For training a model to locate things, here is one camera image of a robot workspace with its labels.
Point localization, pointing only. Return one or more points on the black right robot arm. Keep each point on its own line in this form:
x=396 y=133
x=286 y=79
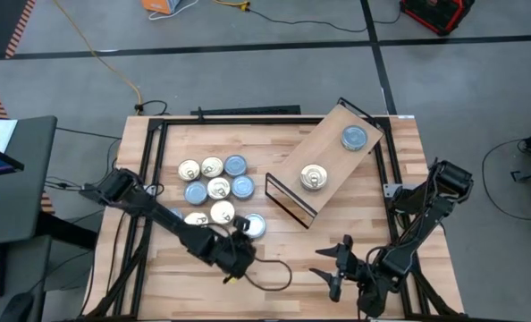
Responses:
x=419 y=228

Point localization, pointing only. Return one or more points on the wooden shelf black metal frame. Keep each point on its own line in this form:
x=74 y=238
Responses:
x=332 y=156

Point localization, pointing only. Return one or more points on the black aluminium table frame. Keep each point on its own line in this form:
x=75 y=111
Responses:
x=247 y=121

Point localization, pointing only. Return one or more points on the black desk crossbar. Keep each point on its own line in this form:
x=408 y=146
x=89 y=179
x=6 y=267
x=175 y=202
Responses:
x=66 y=230

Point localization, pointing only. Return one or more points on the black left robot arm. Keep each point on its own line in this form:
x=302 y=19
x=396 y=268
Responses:
x=158 y=210

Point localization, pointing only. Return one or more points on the red and black equipment case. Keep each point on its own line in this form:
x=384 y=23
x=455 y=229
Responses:
x=435 y=13

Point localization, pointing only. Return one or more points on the dark grey desk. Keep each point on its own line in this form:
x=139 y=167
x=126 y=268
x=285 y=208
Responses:
x=24 y=188

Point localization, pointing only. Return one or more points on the orange box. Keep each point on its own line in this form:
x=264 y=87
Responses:
x=160 y=5

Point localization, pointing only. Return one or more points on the black computer mouse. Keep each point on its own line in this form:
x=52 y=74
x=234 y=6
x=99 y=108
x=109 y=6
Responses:
x=17 y=308

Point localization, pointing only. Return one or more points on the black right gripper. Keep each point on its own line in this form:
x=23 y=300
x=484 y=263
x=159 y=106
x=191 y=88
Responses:
x=350 y=268

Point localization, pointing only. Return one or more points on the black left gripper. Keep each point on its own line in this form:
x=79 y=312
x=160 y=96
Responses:
x=234 y=259

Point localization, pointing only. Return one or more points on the black power strip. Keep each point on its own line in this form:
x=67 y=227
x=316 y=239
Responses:
x=247 y=110

